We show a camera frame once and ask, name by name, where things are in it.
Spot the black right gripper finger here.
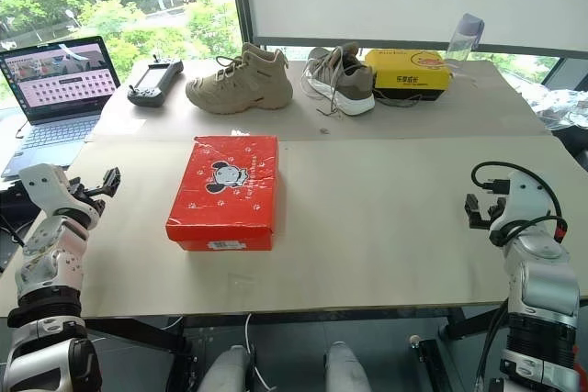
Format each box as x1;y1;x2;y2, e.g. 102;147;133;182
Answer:
464;193;481;228
488;196;507;221

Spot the beige chunky hiking shoe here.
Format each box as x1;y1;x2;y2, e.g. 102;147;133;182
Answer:
185;41;295;116

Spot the red shoe box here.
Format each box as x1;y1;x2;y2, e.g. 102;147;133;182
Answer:
164;134;280;242

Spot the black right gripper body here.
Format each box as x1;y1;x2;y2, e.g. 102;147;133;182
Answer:
467;207;507;233

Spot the open grey laptop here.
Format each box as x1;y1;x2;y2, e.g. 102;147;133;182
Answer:
0;35;122;183

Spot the clear bottle with purple cap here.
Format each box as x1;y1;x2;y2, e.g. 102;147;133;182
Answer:
445;12;486;63

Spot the black stand with white knob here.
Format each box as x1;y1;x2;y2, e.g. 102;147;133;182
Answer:
407;334;446;392

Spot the black table frame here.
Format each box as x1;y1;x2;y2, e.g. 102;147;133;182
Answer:
84;303;512;392

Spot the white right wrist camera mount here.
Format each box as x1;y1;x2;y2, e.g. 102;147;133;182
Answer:
488;170;560;247

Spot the crumpled clear plastic bag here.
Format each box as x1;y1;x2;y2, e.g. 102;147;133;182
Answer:
533;86;588;132

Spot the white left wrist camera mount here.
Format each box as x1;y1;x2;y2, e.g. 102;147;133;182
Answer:
17;163;100;230

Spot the black handheld remote controller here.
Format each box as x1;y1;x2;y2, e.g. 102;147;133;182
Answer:
126;53;186;108

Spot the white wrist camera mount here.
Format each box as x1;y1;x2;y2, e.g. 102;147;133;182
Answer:
17;163;100;230
488;170;560;247

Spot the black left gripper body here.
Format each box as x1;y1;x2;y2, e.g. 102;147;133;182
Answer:
67;175;106;210

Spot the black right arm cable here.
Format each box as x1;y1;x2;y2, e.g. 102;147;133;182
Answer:
471;161;570;247

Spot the yellow black box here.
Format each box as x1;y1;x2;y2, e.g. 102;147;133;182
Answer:
364;48;455;103

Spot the thin white cable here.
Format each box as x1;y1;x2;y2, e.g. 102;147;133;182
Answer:
243;312;277;392

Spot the grey rounded shape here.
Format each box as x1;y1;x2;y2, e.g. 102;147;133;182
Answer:
199;344;259;392
322;341;372;392

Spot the grey-brown sneaker, white sole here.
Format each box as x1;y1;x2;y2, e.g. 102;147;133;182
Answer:
300;41;378;120

